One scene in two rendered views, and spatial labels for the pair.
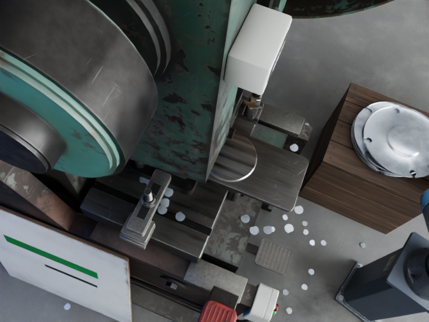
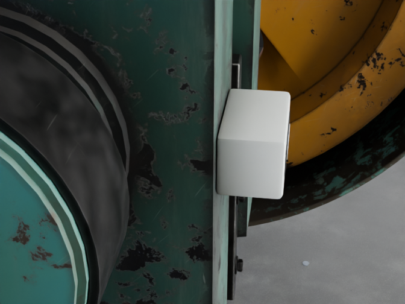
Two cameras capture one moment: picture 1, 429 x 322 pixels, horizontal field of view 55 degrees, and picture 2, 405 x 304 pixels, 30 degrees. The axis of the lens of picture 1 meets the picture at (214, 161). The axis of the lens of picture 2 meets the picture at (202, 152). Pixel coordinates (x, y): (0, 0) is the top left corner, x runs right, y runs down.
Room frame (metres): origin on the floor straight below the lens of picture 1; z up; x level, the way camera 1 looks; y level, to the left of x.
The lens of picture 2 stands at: (-0.14, 0.05, 1.54)
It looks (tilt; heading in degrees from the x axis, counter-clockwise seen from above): 30 degrees down; 355
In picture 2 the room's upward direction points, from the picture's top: straight up
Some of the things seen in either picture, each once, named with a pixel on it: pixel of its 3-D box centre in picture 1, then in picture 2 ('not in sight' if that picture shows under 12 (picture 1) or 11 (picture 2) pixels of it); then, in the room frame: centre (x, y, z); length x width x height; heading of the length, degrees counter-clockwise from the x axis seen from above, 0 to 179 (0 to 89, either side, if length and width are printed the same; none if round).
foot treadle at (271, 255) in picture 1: (213, 232); not in sight; (0.41, -0.04, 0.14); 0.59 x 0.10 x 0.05; 77
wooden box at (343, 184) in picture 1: (369, 160); not in sight; (0.81, -0.62, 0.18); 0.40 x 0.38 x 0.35; 75
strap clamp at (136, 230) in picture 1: (147, 203); not in sight; (0.28, 0.13, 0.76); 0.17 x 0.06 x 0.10; 167
